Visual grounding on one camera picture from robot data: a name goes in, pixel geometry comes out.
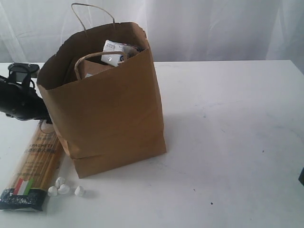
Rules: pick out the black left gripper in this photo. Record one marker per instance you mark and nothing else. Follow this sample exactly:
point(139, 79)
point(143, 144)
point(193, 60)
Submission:
point(22, 103)

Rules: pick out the spaghetti packet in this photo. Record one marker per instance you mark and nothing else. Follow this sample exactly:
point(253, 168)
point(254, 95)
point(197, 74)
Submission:
point(34, 175)

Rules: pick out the white candy piece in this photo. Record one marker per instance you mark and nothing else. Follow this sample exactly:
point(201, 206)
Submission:
point(59, 181)
point(52, 191)
point(63, 189)
point(79, 191)

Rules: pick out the brown paper bag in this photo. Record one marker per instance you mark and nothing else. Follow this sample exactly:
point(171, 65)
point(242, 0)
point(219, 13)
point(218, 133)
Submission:
point(113, 118)

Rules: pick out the white blue small packet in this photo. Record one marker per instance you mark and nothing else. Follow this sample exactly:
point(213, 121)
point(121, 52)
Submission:
point(118, 52)

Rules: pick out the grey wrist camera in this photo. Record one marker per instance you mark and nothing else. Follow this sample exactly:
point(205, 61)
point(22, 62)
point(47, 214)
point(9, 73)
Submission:
point(18, 72)

